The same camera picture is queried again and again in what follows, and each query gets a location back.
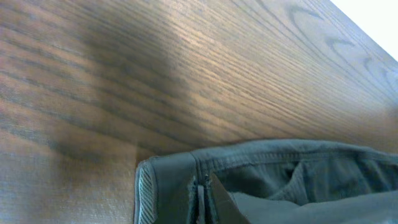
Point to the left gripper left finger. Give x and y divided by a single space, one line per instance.
192 207

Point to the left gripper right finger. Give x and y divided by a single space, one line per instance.
219 206

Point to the grey shorts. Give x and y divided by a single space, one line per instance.
274 181

